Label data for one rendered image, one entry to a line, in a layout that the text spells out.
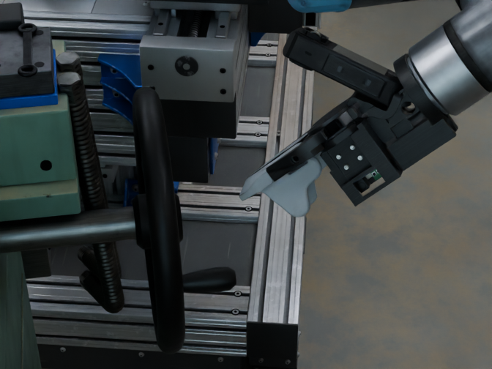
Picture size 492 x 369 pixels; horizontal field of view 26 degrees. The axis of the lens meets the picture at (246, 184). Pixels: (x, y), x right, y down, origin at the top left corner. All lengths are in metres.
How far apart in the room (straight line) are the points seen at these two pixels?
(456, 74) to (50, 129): 0.41
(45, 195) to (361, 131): 0.34
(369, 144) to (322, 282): 1.31
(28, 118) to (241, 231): 1.03
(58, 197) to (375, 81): 0.36
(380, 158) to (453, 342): 1.23
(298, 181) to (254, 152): 1.25
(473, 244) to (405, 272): 0.18
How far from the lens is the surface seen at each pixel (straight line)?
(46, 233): 1.15
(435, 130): 0.98
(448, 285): 2.29
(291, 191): 1.01
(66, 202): 1.12
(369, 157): 0.98
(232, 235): 2.05
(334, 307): 2.21
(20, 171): 1.12
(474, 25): 0.95
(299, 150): 0.97
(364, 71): 0.98
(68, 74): 1.11
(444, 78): 0.95
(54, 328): 1.94
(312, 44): 0.98
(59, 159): 1.11
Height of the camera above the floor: 1.56
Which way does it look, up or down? 39 degrees down
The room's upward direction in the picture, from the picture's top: straight up
